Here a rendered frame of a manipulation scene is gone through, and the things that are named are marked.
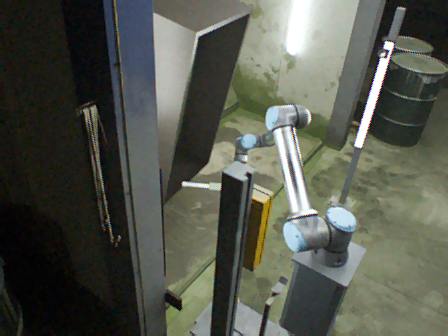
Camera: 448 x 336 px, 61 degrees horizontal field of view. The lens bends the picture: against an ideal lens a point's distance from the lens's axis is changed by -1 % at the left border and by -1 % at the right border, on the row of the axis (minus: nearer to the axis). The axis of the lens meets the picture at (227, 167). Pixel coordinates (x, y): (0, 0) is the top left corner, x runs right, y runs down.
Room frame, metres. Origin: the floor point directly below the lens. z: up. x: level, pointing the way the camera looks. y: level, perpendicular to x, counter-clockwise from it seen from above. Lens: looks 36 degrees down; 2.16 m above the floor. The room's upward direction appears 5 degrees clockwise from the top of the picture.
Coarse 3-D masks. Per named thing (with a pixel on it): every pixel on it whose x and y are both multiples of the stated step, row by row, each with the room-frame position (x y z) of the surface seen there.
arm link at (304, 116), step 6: (300, 108) 1.81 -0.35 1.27; (300, 114) 1.78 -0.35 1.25; (306, 114) 1.80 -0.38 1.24; (300, 120) 1.77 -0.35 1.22; (306, 120) 1.80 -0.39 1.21; (300, 126) 1.79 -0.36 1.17; (270, 132) 2.09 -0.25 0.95; (264, 138) 2.15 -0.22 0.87; (270, 138) 2.09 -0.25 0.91; (264, 144) 2.16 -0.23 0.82; (270, 144) 2.14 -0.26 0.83
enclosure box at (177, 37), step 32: (160, 0) 2.02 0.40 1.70; (192, 0) 2.14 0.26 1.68; (224, 0) 2.27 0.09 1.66; (160, 32) 1.83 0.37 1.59; (192, 32) 1.75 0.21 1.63; (224, 32) 2.36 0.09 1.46; (160, 64) 1.84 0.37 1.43; (192, 64) 1.78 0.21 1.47; (224, 64) 2.36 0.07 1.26; (160, 96) 1.84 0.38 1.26; (192, 96) 2.46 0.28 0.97; (224, 96) 2.35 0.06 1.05; (160, 128) 1.85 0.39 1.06; (192, 128) 2.46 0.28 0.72; (160, 160) 1.85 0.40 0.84; (192, 160) 2.39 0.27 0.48
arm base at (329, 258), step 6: (312, 252) 1.41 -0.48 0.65; (318, 252) 1.37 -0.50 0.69; (324, 252) 1.36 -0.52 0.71; (330, 252) 1.34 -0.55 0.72; (336, 252) 1.34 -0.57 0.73; (342, 252) 1.35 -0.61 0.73; (348, 252) 1.39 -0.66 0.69; (318, 258) 1.35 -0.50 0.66; (324, 258) 1.34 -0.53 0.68; (330, 258) 1.33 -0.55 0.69; (336, 258) 1.33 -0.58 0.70; (342, 258) 1.34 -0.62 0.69; (348, 258) 1.37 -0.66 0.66; (324, 264) 1.33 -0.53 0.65; (330, 264) 1.32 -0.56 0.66; (336, 264) 1.32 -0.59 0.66; (342, 264) 1.33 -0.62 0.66
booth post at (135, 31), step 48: (96, 0) 1.02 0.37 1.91; (144, 0) 1.13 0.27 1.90; (96, 48) 1.03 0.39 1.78; (144, 48) 1.12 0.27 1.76; (96, 96) 1.04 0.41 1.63; (144, 96) 1.11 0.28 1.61; (144, 144) 1.10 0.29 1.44; (96, 192) 1.09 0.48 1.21; (144, 192) 1.08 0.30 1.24; (144, 240) 1.07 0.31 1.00; (144, 288) 1.05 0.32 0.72
